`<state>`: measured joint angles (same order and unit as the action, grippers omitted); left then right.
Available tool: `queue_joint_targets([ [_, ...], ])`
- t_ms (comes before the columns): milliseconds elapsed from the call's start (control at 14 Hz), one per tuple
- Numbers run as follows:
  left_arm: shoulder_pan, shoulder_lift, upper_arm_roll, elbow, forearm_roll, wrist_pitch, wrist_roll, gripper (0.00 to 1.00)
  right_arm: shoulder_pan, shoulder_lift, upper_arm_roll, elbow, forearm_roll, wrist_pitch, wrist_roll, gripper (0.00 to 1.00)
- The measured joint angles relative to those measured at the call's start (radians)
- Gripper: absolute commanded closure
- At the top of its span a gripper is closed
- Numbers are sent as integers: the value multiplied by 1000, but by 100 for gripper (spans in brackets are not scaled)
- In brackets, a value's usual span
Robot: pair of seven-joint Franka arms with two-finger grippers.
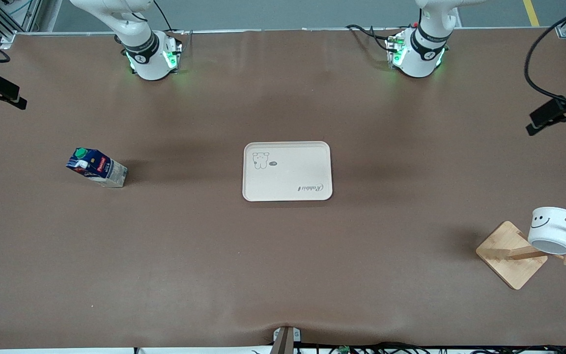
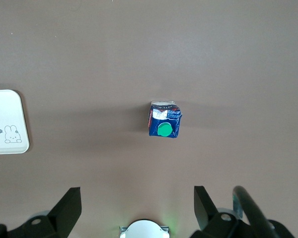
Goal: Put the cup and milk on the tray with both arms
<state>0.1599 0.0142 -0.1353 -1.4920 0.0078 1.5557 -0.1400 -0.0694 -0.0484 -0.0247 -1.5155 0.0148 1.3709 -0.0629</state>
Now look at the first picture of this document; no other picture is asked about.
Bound black cables along table edge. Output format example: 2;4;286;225
251;342;566;354

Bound blue milk carton green cap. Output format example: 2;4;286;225
66;147;128;188

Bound black base cables bundle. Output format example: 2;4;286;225
345;24;407;56

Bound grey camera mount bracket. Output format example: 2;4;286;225
269;326;302;354

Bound white smiley cup black handle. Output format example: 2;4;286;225
527;206;566;256

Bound beige rabbit print tray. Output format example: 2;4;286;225
242;141;333;202

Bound wooden mug tree stand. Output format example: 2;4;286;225
476;216;566;291

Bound thin black base cable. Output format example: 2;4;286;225
152;0;186;36

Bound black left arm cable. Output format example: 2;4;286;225
524;2;566;111

